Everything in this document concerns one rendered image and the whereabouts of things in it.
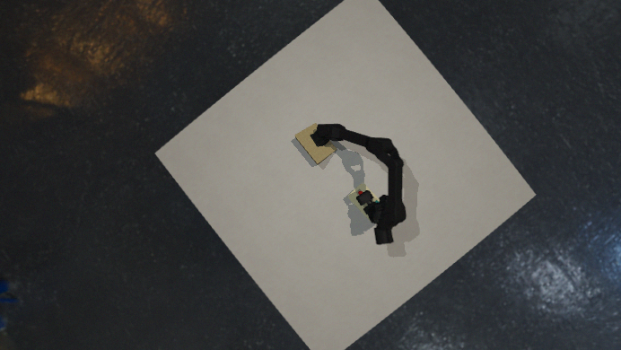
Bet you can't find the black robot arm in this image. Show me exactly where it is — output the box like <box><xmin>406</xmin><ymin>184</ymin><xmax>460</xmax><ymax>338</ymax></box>
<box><xmin>310</xmin><ymin>124</ymin><xmax>406</xmax><ymax>244</ymax></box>

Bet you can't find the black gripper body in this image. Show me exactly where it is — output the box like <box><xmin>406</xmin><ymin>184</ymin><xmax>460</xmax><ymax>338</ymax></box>
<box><xmin>356</xmin><ymin>190</ymin><xmax>375</xmax><ymax>223</ymax></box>

